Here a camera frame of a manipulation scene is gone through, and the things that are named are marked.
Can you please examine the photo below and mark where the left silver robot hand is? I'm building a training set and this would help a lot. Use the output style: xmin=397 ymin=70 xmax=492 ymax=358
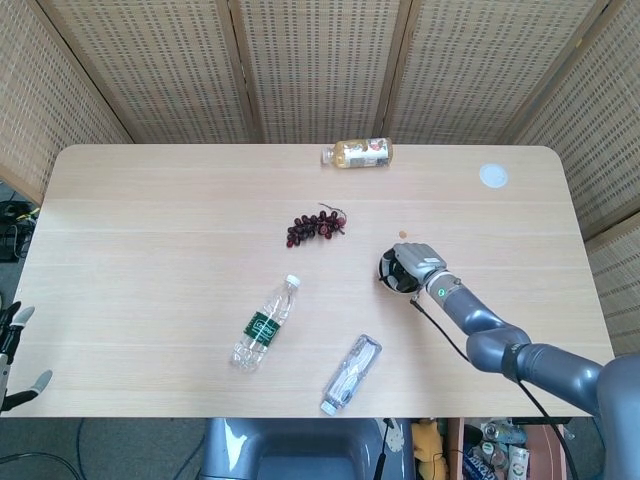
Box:
xmin=0 ymin=299 xmax=54 ymax=414

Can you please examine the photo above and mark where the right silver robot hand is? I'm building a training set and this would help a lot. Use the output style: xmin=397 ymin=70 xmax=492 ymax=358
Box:
xmin=379 ymin=242 xmax=447 ymax=294

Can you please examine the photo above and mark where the white cup with black interior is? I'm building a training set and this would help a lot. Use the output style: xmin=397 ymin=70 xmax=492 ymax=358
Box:
xmin=376 ymin=245 xmax=421 ymax=296

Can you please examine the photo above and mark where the yellow tea bottle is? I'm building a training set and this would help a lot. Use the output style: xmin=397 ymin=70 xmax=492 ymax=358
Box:
xmin=320 ymin=137 xmax=394 ymax=170

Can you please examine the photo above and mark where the crushed clear plastic bottle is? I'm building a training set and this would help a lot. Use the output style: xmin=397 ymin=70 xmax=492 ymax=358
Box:
xmin=319 ymin=333 xmax=384 ymax=416

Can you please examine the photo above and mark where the green label water bottle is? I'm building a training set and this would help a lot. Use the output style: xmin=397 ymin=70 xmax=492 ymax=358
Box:
xmin=229 ymin=273 xmax=303 ymax=372

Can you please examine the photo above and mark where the red grape bunch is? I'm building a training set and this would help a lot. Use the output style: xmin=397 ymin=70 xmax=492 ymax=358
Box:
xmin=285 ymin=201 xmax=350 ymax=249

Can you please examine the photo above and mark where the white round table grommet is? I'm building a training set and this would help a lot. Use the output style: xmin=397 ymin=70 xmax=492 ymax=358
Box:
xmin=478 ymin=162 xmax=510 ymax=190

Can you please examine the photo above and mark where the yellow soft object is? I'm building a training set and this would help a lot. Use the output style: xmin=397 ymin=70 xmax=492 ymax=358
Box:
xmin=412 ymin=418 xmax=450 ymax=480

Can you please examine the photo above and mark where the pinkish storage crate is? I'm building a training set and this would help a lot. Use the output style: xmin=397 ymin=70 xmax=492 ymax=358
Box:
xmin=447 ymin=417 xmax=571 ymax=480

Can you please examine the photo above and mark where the woven wooden folding screen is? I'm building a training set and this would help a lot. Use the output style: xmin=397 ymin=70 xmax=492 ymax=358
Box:
xmin=0 ymin=0 xmax=640 ymax=361

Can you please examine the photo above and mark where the grey robot torso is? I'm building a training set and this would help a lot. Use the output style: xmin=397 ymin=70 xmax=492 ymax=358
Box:
xmin=199 ymin=417 xmax=416 ymax=480

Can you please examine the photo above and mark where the white can green print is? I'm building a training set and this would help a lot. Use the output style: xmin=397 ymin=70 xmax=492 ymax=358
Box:
xmin=507 ymin=445 xmax=531 ymax=480

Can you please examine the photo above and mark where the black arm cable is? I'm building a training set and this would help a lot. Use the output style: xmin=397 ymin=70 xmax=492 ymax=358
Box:
xmin=409 ymin=295 xmax=581 ymax=480

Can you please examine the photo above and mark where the black cable bundle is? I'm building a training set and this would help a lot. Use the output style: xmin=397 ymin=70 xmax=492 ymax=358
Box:
xmin=0 ymin=197 xmax=41 ymax=264

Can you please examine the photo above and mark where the black floor cable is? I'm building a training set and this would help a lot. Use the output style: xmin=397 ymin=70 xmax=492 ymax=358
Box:
xmin=0 ymin=418 xmax=96 ymax=480

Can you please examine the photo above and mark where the white perforated bracket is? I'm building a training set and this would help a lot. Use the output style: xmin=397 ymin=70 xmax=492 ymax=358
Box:
xmin=383 ymin=418 xmax=407 ymax=454

